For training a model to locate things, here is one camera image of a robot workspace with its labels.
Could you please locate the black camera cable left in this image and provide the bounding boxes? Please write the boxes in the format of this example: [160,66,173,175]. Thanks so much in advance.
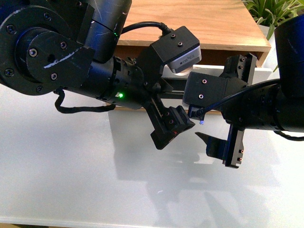
[120,21,173,36]

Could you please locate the black braided cable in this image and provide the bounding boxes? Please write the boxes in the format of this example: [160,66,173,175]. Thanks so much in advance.
[54,89,116,114]

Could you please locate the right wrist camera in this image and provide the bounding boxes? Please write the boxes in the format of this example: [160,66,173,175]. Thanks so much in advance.
[182,72,228,120]

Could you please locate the white plant pot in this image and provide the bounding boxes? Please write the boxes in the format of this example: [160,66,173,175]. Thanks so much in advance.
[258,24,275,47]

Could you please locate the wooden drawer cabinet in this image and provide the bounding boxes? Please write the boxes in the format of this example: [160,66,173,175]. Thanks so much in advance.
[125,0,271,67]

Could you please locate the green spider plant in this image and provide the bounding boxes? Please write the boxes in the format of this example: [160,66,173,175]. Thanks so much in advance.
[242,0,304,72]

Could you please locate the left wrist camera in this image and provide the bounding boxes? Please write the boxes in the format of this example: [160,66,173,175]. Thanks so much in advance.
[136,26,201,75]

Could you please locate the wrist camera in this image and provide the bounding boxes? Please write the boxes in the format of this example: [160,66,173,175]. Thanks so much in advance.
[182,72,228,120]
[136,26,201,75]

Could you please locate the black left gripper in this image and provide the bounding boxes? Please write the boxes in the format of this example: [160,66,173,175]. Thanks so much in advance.
[99,57,195,150]

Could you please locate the black camera cable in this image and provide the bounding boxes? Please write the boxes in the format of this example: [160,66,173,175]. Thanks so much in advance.
[120,21,173,36]
[193,79,281,118]

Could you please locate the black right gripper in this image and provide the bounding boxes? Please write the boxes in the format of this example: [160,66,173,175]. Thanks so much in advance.
[195,54,279,168]

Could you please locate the black camera cable right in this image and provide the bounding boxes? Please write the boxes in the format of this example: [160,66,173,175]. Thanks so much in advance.
[193,79,281,118]

